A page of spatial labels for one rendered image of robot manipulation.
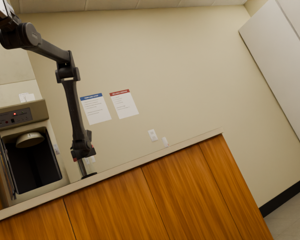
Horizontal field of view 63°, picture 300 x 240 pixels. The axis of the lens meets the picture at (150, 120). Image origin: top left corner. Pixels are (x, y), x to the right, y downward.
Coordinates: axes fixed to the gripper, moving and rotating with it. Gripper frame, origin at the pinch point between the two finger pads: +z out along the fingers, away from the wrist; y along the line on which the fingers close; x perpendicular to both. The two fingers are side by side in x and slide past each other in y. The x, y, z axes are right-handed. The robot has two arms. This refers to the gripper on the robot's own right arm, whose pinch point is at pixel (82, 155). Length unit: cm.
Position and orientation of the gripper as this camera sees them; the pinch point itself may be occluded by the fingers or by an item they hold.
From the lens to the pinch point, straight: 159.3
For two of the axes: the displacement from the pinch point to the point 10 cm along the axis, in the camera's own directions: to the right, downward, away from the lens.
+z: -3.8, 3.7, 8.5
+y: -8.4, 2.5, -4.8
